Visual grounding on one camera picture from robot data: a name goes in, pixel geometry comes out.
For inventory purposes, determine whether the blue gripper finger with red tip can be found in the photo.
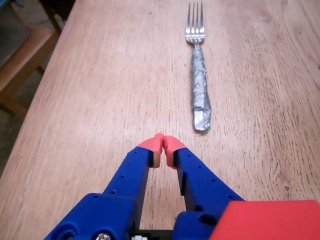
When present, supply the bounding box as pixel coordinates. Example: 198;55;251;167
163;135;245;213
44;132;165;240

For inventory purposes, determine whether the metal fork grey taped handle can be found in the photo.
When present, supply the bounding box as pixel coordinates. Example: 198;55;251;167
184;2;212;133

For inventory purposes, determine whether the light wooden stool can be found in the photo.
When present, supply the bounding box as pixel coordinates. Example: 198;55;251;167
0;24;60;116

